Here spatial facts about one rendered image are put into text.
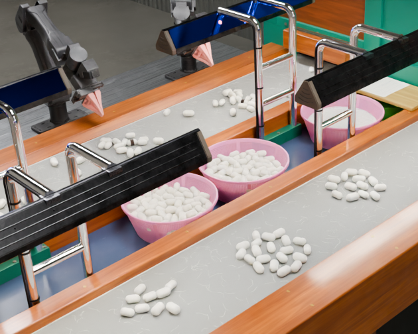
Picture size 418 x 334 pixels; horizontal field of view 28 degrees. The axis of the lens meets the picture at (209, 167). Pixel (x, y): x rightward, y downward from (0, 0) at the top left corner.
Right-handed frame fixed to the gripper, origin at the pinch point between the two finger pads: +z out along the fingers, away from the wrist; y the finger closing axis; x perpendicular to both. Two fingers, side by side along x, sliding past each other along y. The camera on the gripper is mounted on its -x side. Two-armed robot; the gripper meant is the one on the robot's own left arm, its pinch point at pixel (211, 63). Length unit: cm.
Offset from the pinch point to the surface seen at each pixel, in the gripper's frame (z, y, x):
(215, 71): -2.0, 11.0, 13.8
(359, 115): 44, 22, -21
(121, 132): 7.2, -39.1, 9.7
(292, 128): 35.6, 3.8, -11.0
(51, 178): 14, -71, 4
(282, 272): 76, -58, -50
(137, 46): -115, 126, 207
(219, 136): 27.9, -22.3, -11.0
